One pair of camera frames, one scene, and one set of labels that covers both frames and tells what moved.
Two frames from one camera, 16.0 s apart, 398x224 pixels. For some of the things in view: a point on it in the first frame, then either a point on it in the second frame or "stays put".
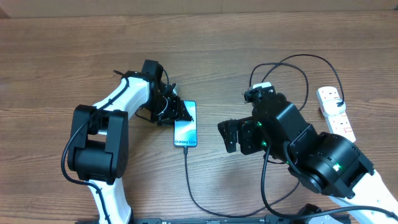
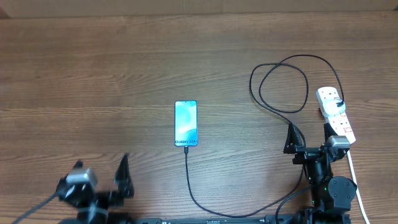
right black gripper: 248,129 → 293,145
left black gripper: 175,112 → 121,180
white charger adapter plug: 331,108 stays put
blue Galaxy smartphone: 185,131 stays put
